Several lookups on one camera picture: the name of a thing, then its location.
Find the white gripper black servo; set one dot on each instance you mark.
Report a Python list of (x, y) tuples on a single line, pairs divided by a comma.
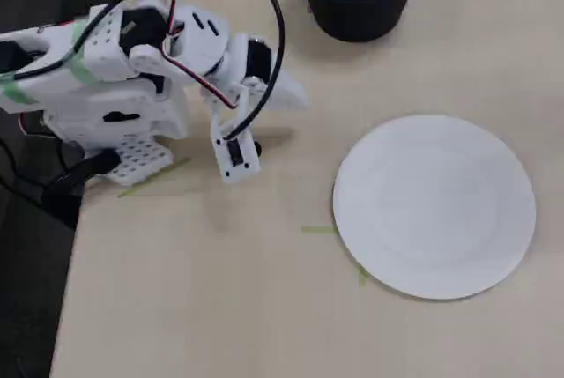
[(259, 60)]

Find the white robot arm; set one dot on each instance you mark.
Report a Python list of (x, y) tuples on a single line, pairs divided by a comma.
[(110, 100)]

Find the long green tape strip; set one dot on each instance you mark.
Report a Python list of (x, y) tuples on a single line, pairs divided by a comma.
[(150, 180)]

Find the short green tape strip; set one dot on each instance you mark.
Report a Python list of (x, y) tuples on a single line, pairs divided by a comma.
[(319, 229)]

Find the green tape wrap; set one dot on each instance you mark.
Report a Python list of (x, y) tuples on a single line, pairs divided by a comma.
[(15, 94), (81, 56)]

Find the black table clamp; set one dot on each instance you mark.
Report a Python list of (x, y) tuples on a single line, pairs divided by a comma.
[(72, 184)]

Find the white paper plate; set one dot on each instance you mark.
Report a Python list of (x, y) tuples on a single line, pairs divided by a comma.
[(434, 206)]

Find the small green tape mark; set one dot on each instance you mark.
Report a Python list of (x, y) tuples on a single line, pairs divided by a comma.
[(362, 276)]

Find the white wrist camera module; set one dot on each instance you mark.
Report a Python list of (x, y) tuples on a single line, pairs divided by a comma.
[(235, 153)]

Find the white perforated base plate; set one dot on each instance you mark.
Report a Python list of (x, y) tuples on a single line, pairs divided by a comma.
[(141, 160)]

